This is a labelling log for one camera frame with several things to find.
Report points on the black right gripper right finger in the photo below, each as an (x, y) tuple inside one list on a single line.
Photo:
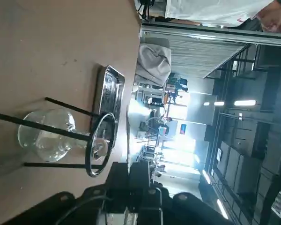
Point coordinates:
[(139, 180)]

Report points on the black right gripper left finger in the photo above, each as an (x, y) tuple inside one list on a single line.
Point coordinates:
[(117, 180)]

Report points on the black tripod stand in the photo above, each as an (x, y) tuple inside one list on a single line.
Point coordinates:
[(61, 165)]

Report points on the steel tray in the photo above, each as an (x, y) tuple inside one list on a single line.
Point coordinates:
[(112, 79)]

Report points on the grey cloth cover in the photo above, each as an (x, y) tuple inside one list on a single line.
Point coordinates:
[(152, 63)]

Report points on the person in white shirt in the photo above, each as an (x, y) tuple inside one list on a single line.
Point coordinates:
[(213, 9)]

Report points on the aluminium frame beam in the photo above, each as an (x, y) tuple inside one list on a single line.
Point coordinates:
[(201, 34)]

